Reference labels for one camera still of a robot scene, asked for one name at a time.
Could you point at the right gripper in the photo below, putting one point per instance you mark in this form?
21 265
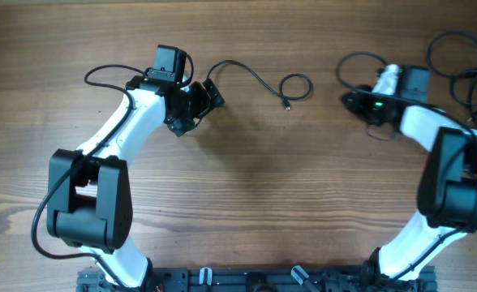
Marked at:
357 105

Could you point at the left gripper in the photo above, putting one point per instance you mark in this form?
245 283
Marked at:
204 105

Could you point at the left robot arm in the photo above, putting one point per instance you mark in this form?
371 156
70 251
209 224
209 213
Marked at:
88 203

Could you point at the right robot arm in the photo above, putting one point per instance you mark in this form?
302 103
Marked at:
447 193

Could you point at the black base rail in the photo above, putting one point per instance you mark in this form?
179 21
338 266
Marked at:
340 278

